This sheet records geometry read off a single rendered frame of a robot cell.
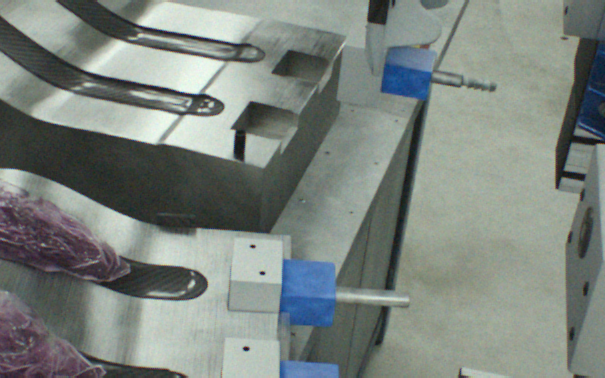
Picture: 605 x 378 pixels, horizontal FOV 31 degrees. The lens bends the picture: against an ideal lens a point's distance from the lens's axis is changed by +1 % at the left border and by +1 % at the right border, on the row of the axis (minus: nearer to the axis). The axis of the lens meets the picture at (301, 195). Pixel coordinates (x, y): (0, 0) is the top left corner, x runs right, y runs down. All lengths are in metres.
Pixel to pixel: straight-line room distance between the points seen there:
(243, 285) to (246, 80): 0.27
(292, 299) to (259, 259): 0.04
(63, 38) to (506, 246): 1.50
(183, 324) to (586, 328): 0.27
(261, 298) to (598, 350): 0.23
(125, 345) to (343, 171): 0.36
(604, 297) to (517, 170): 1.97
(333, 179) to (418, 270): 1.23
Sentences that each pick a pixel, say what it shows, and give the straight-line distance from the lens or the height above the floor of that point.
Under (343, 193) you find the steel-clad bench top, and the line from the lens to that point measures 1.00.
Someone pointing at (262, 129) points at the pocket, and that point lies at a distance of 0.95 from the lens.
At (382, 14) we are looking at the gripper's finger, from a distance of 0.86.
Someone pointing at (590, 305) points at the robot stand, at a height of 0.96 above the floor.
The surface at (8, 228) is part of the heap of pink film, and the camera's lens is 0.76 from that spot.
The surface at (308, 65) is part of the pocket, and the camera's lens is 1.04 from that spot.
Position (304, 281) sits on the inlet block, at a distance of 0.78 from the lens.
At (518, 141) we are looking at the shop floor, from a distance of 2.74.
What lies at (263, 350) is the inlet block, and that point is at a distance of 0.70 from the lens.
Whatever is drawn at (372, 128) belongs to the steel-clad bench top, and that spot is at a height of 0.80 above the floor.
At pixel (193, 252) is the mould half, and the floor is 0.85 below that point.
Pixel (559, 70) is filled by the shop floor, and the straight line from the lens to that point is 3.12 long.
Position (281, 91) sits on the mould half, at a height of 0.89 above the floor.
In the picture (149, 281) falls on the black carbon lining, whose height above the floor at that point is 0.85.
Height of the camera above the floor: 1.36
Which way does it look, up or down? 35 degrees down
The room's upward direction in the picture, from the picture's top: 6 degrees clockwise
